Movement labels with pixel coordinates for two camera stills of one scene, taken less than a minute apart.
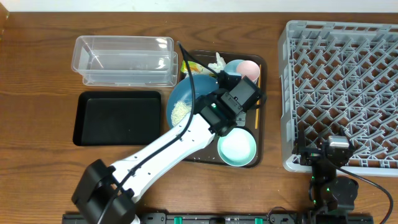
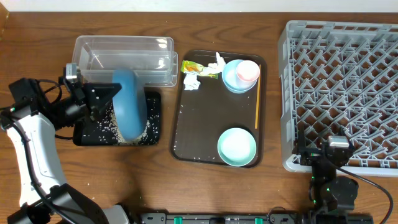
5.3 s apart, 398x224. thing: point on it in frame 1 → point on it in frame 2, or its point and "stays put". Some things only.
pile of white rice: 180,109 → 123,140
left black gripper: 242,121 → 76,97
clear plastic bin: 120,60 stays put
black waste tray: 118,118 stays put
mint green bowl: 238,148 stays put
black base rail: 223,218 stays put
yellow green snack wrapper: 193,66 stays put
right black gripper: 311,154 stays put
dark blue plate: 183,90 → 130,104
